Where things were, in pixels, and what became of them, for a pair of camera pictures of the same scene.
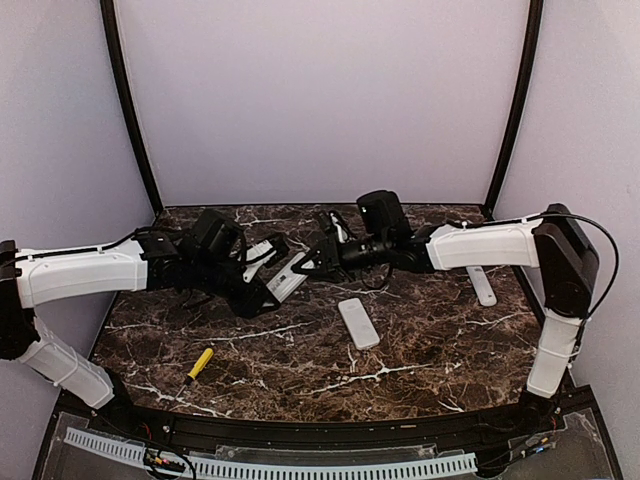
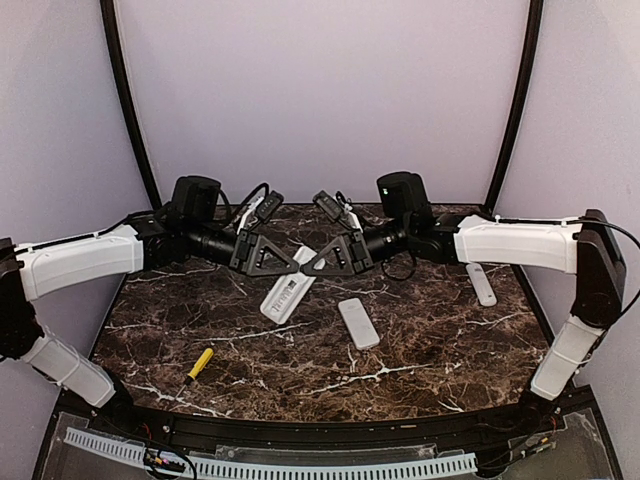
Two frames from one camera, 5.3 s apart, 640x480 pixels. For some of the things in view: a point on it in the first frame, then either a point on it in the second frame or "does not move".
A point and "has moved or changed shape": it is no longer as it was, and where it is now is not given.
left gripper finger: (249, 302) -> (255, 267)
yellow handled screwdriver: (190, 377) does not move
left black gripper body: (210, 277) -> (243, 250)
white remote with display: (285, 282) has moved or changed shape
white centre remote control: (362, 331) does not move
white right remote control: (481, 285) does not move
